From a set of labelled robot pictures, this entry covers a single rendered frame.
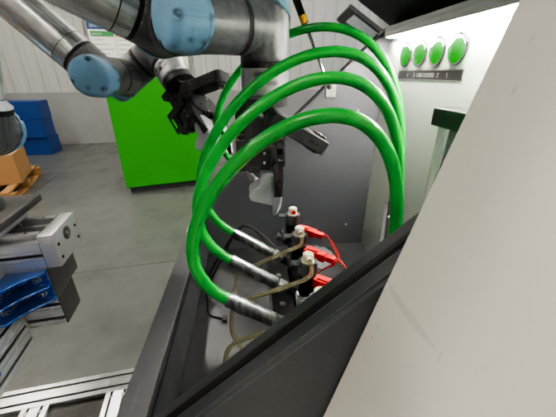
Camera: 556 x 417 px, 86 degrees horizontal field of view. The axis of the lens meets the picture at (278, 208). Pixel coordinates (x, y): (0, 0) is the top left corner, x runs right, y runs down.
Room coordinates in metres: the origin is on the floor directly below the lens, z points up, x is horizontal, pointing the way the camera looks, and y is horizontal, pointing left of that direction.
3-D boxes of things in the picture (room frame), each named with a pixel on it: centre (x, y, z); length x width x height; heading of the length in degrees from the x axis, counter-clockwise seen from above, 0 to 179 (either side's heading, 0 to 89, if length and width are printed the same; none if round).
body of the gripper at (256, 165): (0.52, 0.03, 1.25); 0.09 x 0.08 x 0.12; 95
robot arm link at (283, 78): (0.51, 0.02, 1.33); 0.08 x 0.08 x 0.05
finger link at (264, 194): (0.50, 0.02, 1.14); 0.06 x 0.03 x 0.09; 95
